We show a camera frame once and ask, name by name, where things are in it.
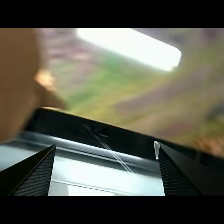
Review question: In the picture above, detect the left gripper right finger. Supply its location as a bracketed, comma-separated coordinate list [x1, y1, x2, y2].
[157, 141, 224, 197]

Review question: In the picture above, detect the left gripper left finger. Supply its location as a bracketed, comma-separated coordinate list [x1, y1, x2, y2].
[0, 143, 57, 197]

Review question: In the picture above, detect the brown garment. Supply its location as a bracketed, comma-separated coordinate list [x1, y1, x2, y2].
[0, 28, 66, 145]

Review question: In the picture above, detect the silver frame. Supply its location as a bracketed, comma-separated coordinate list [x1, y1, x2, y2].
[0, 130, 167, 197]

